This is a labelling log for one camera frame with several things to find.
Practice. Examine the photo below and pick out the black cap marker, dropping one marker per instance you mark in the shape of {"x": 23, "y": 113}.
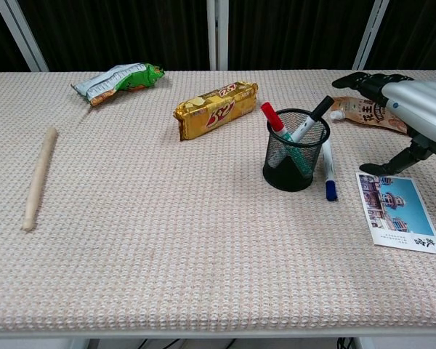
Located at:
{"x": 318, "y": 112}

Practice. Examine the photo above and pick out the red capped marker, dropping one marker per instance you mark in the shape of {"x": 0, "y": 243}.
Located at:
{"x": 274, "y": 118}

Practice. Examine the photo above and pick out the beige woven table cloth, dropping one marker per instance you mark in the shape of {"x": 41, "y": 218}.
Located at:
{"x": 167, "y": 236}

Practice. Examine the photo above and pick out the black pleated curtain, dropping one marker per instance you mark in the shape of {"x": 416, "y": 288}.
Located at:
{"x": 123, "y": 32}

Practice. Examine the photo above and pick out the blue capped marker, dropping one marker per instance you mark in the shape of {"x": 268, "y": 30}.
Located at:
{"x": 328, "y": 171}

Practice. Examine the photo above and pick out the wooden stick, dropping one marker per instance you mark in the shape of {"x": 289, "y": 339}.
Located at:
{"x": 40, "y": 178}

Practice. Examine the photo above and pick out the building photo postcard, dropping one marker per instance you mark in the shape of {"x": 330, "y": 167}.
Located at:
{"x": 399, "y": 214}

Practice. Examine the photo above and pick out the brown spouted drink pouch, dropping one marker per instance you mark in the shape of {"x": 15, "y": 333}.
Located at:
{"x": 363, "y": 114}

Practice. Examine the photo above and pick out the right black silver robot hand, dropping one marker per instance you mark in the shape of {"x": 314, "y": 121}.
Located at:
{"x": 418, "y": 105}

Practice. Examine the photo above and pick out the yellow biscuit pack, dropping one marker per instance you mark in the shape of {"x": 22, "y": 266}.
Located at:
{"x": 218, "y": 109}

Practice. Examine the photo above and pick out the black mesh pen holder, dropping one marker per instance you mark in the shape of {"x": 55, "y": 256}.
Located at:
{"x": 279, "y": 174}

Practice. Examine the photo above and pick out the white frame post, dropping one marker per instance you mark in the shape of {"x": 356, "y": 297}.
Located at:
{"x": 22, "y": 34}
{"x": 372, "y": 34}
{"x": 217, "y": 34}

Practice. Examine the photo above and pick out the green white snack bag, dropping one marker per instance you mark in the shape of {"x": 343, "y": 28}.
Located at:
{"x": 120, "y": 81}

